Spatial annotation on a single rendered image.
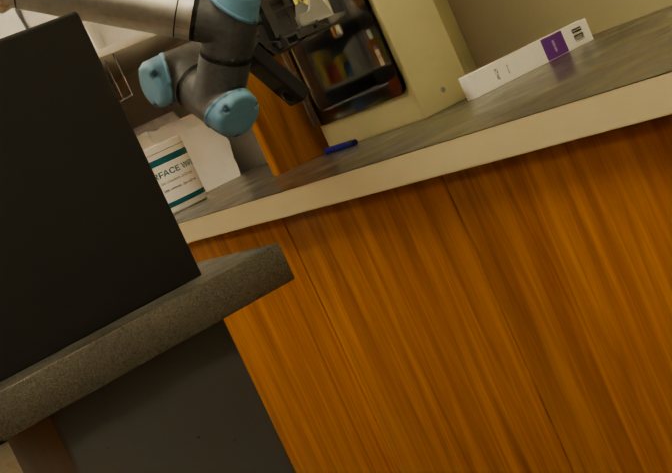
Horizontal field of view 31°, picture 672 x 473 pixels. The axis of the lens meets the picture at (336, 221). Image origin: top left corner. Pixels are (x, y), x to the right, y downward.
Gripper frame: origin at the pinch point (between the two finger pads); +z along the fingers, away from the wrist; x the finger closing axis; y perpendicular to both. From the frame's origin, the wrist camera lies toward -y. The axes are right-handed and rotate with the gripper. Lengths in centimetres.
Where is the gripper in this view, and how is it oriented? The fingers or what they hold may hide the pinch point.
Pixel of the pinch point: (336, 21)
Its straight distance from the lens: 198.1
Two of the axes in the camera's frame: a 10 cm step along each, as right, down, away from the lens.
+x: -4.8, 1.5, 8.7
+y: -4.3, -9.0, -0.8
